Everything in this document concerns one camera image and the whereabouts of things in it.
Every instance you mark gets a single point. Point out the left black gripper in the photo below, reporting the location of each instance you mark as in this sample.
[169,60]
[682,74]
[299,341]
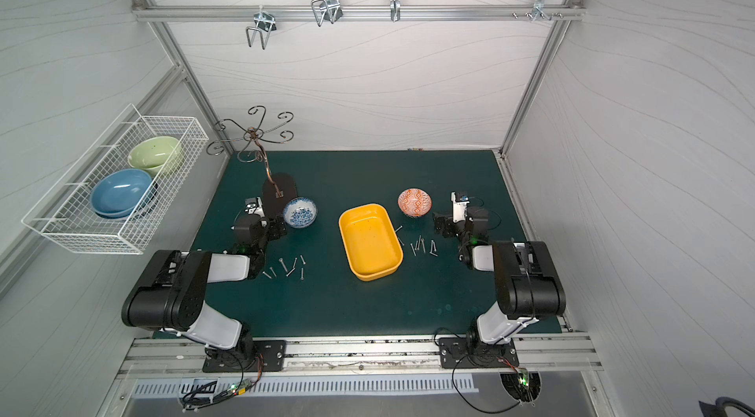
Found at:
[273,202]

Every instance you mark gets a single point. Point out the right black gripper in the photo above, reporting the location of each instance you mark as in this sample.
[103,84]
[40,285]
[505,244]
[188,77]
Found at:
[444,222]

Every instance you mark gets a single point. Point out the long thin silver screw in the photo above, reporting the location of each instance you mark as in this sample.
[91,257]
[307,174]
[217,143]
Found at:
[421,244]

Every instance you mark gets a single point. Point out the yellow plastic storage box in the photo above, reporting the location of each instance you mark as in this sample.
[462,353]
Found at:
[371,245]

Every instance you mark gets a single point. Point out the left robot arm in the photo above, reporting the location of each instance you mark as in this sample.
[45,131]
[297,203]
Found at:
[170,294]

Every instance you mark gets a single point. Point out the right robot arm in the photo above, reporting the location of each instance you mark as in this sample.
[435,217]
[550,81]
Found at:
[527,286]

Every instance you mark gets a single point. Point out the metal mug tree stand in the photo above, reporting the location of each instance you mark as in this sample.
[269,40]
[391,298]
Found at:
[278,188]

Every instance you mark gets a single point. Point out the blue white floral bowl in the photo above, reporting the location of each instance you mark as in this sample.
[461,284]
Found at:
[300,212]

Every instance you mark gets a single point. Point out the red white patterned bowl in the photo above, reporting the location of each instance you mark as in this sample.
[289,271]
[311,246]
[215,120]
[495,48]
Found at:
[414,202]

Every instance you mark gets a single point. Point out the green mat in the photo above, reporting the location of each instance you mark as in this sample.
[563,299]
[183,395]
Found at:
[426,293]

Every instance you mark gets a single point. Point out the green ceramic bowl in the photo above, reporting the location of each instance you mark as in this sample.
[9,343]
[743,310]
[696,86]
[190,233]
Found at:
[162,155]

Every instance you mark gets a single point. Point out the blue ceramic plate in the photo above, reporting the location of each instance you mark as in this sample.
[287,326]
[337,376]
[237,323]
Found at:
[122,193]

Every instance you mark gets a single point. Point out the double prong metal hook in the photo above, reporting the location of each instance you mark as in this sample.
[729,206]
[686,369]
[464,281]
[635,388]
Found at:
[264,24]

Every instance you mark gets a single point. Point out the looped metal hook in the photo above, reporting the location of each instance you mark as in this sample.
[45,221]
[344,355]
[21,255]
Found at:
[326,11]

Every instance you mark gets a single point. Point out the small metal hook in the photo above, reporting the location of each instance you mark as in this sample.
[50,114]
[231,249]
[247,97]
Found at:
[395,10]

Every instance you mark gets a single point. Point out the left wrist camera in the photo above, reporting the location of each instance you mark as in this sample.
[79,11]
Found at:
[254,206]

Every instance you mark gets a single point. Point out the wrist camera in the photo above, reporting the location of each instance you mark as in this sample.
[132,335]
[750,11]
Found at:
[460,202]
[254,206]

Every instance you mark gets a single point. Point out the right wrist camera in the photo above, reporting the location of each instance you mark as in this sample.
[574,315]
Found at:
[460,202]

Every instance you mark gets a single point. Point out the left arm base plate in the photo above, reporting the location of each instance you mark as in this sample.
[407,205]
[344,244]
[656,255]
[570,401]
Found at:
[265,354]

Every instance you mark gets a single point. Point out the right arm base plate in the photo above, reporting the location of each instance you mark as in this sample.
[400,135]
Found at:
[460,353]

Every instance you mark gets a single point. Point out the white wire basket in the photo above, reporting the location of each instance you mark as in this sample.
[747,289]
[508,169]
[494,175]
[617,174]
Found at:
[63,215]

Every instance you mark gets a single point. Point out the aluminium front rail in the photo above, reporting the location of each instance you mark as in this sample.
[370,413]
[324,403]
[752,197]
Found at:
[362,355]

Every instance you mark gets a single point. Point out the white vented cable duct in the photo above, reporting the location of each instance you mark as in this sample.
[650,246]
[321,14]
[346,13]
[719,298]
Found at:
[312,386]

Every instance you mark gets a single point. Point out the metal hook bracket right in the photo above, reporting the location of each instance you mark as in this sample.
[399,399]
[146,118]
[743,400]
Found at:
[537,13]

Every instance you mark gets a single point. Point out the aluminium cross rail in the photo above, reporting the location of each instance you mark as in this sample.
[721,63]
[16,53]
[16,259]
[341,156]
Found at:
[380,13]

